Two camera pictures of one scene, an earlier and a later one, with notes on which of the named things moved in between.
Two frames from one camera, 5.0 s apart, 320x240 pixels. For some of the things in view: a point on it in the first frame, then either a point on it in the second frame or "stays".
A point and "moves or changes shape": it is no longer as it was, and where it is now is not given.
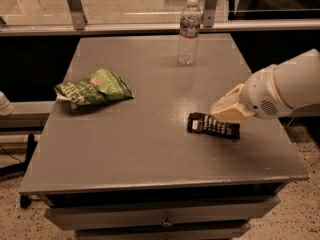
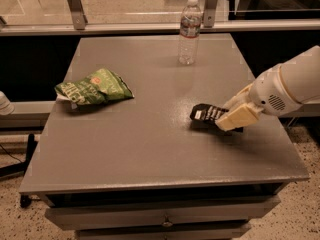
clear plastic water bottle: x=189 y=32 stays
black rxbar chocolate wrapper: x=205 y=123 moves or changes shape
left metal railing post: x=79 y=20 stays
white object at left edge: x=6 y=107 stays
